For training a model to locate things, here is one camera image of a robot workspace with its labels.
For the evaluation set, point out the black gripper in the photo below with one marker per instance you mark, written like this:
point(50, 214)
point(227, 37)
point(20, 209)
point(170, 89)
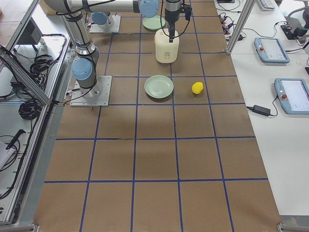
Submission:
point(171, 15)

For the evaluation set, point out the white rice cooker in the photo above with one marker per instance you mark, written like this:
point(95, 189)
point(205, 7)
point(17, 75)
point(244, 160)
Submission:
point(165, 52)

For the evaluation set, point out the green plate near arm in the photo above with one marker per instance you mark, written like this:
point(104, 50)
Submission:
point(158, 86)
point(153, 23)

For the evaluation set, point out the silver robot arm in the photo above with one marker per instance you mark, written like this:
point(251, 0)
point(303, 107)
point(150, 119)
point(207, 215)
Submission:
point(102, 19)
point(71, 10)

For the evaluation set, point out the yellow toy pepper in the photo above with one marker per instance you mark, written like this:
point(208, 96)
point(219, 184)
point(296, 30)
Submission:
point(197, 87)

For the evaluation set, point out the far blue teach pendant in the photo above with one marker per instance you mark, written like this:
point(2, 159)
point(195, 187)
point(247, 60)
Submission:
point(271, 50)

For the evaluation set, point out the blue teach pendant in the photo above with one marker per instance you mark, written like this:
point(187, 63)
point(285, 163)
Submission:
point(293, 95)
point(271, 50)

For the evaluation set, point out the white keyboard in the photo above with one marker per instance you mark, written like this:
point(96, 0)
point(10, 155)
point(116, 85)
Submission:
point(266, 5)

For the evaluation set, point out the black power adapter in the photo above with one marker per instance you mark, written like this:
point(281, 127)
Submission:
point(261, 110)

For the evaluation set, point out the near blue teach pendant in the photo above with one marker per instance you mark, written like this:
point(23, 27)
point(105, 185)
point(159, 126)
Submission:
point(293, 95)

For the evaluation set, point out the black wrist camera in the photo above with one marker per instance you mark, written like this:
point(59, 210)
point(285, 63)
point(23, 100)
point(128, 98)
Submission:
point(187, 10)

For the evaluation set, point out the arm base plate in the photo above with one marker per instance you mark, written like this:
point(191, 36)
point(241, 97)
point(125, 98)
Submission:
point(112, 25)
point(99, 95)

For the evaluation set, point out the aluminium frame post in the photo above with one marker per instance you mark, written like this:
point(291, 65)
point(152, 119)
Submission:
point(245, 12)

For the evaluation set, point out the aluminium frame rail left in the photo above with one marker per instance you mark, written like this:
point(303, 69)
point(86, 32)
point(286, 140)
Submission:
point(22, 75)

